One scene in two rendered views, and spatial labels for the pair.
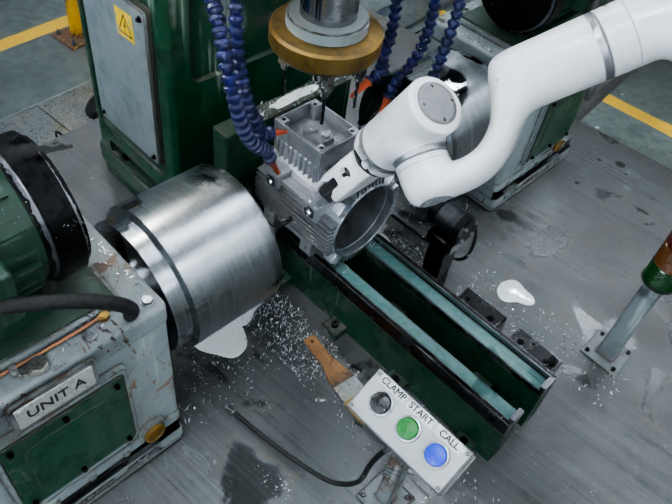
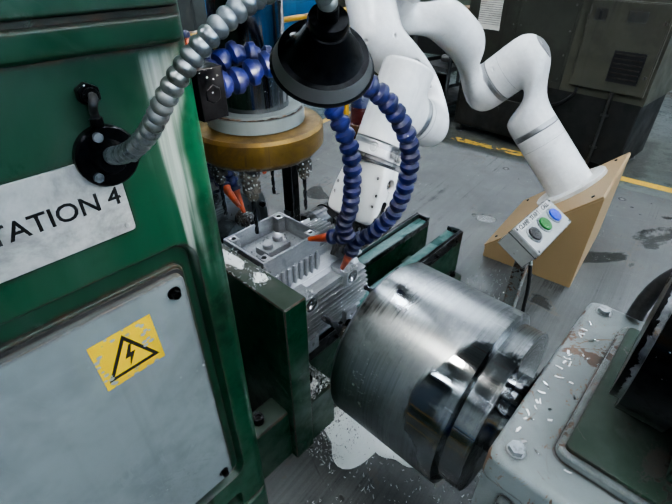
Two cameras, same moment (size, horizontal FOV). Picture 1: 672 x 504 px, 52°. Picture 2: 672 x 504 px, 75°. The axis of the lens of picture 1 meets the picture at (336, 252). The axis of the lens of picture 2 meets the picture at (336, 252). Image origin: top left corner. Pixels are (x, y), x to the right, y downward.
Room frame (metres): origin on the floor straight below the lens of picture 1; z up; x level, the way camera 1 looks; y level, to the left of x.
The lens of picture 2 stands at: (0.82, 0.65, 1.53)
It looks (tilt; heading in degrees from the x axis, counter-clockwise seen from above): 35 degrees down; 274
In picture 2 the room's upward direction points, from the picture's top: straight up
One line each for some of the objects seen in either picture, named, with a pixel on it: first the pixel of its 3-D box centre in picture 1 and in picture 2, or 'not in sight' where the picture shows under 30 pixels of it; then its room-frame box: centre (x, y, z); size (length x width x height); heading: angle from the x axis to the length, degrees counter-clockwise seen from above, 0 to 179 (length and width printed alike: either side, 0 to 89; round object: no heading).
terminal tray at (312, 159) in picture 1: (316, 141); (273, 253); (0.97, 0.07, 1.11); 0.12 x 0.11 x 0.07; 52
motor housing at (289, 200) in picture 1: (326, 191); (294, 285); (0.94, 0.04, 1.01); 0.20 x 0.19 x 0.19; 52
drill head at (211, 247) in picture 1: (163, 271); (468, 388); (0.67, 0.26, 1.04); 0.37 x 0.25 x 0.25; 141
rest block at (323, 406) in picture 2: not in sight; (309, 399); (0.90, 0.16, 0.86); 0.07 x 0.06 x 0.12; 141
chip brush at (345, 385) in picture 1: (339, 377); not in sight; (0.68, -0.04, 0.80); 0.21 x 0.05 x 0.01; 43
